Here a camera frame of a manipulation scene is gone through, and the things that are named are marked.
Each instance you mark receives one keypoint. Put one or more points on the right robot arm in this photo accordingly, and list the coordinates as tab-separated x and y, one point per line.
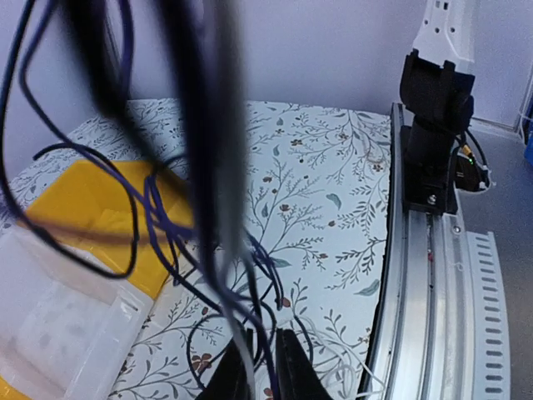
436	85

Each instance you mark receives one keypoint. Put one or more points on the front aluminium rail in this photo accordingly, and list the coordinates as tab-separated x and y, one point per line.
441	328

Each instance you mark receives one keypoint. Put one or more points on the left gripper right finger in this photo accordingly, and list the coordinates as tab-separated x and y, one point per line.
297	379

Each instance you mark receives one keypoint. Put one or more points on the yellow bin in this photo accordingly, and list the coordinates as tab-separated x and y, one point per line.
7	392
87	198

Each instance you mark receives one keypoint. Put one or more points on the left yellow bin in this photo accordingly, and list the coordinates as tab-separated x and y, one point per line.
7	392

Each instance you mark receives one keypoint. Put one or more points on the right yellow bin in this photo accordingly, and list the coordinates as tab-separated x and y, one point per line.
87	198

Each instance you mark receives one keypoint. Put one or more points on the floral table mat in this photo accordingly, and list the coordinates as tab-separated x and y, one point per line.
317	199

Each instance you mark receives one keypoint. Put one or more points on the clear plastic bin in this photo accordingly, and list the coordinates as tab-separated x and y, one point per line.
65	331

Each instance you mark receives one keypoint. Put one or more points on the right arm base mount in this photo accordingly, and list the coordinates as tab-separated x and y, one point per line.
435	165

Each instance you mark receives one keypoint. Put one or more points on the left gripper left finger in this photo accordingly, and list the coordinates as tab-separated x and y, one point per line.
229	381

